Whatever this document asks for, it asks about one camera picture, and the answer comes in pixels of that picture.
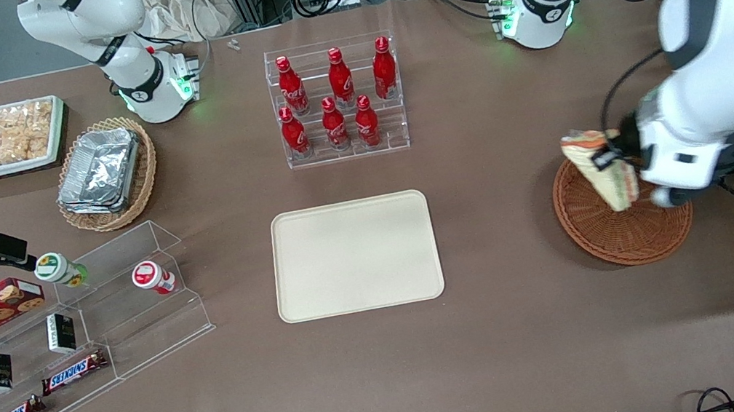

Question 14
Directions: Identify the aluminium foil tray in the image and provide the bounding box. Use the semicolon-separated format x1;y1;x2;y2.
47;122;151;223

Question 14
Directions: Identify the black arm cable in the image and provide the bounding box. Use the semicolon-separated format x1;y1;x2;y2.
589;44;680;134

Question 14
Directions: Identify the white rectangular snack tray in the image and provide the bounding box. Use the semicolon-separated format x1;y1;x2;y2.
0;92;75;180

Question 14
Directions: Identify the red lid cup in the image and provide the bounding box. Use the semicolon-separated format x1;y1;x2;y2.
129;256;180;300

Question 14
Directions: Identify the beige plastic tray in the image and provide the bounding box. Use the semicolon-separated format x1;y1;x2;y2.
263;186;448;325

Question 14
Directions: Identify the round brown wicker basket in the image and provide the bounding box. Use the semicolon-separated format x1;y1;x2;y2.
546;140;701;278

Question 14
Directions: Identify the clear acrylic bottle rack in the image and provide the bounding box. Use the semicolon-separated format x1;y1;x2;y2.
261;29;413;173

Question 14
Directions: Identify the oval tan wicker basket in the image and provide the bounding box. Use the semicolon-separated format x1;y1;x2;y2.
44;111;169;239

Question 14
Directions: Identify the clear rice cracker bag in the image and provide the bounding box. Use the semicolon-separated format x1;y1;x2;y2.
0;118;55;167
0;98;58;141

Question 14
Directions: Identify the crumpled white plastic bag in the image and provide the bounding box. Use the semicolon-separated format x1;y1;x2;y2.
138;0;239;51

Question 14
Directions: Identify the clear acrylic stepped shelf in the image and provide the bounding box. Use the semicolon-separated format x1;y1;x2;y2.
0;212;230;412

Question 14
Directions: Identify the green lid sunflower cup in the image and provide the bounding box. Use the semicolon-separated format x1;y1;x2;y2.
32;247;91;294

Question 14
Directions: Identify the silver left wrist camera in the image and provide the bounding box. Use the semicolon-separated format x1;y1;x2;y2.
651;182;694;212

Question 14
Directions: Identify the red cola bottle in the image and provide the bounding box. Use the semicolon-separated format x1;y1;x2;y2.
368;35;402;103
351;92;384;150
277;103;314;163
324;45;358;111
319;94;354;155
274;53;312;119

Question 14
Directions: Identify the triangle sandwich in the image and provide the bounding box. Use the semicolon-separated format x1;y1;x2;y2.
558;122;643;221

